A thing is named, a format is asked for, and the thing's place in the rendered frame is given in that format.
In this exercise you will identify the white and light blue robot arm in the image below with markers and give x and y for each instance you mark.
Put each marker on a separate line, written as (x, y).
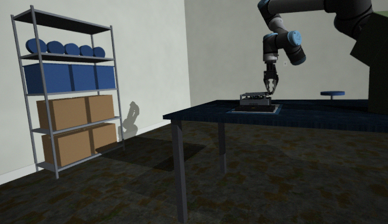
(351, 17)

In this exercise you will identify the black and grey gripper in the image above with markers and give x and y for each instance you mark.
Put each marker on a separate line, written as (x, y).
(270, 74)

